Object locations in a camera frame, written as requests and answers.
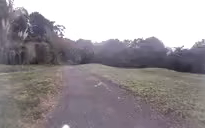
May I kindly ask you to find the grey asphalt path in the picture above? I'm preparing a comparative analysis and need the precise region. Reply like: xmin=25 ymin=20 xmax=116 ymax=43
xmin=44 ymin=64 xmax=178 ymax=128

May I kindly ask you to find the grass verge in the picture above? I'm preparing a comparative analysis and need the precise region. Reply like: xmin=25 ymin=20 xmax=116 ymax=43
xmin=78 ymin=63 xmax=205 ymax=128
xmin=0 ymin=63 xmax=66 ymax=128

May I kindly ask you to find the dense wood of trees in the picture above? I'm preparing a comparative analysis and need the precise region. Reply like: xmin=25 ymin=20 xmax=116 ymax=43
xmin=0 ymin=0 xmax=205 ymax=75

